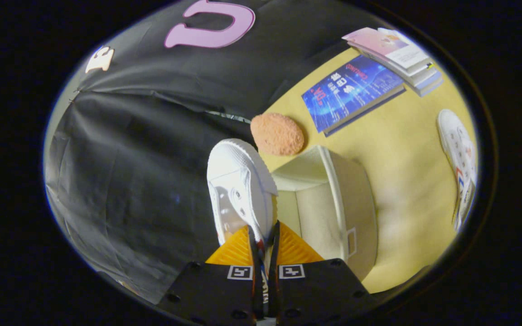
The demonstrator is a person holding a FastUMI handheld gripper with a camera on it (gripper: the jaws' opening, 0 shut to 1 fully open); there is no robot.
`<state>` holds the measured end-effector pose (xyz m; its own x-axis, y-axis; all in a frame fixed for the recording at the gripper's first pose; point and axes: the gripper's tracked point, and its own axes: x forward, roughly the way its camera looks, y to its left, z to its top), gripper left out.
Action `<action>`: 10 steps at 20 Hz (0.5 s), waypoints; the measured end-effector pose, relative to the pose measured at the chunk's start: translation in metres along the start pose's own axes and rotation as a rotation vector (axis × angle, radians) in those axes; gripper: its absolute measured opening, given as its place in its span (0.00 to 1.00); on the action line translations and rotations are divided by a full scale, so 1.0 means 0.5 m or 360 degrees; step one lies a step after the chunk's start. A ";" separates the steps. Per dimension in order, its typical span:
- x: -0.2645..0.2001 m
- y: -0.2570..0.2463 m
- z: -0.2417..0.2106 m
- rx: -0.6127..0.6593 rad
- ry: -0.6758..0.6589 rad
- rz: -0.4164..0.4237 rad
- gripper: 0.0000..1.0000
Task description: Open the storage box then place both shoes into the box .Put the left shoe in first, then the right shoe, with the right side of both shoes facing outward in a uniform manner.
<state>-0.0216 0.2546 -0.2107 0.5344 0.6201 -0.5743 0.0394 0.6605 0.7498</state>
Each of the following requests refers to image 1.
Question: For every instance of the black backdrop cloth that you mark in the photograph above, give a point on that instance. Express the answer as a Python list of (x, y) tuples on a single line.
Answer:
[(129, 181)]

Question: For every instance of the beige fabric storage box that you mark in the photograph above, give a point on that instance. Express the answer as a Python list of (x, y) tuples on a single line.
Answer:
[(333, 199)]

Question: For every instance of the white canvas shoe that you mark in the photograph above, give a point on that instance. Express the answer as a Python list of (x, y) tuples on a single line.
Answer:
[(459, 158), (238, 190)]

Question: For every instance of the blue cover book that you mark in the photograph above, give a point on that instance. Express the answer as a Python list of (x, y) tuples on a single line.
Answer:
[(351, 93)]

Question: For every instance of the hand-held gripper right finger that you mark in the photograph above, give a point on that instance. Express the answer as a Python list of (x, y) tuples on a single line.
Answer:
[(320, 290)]

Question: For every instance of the pink cover book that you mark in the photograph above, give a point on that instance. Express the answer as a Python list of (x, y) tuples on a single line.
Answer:
[(388, 45)]

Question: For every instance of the orange round sponge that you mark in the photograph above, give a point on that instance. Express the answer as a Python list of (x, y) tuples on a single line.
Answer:
[(277, 134)]

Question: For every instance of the pale blue book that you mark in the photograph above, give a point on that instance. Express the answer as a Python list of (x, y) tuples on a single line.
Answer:
[(429, 80)]

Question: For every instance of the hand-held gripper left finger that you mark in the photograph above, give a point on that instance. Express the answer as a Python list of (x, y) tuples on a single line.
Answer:
[(211, 290)]

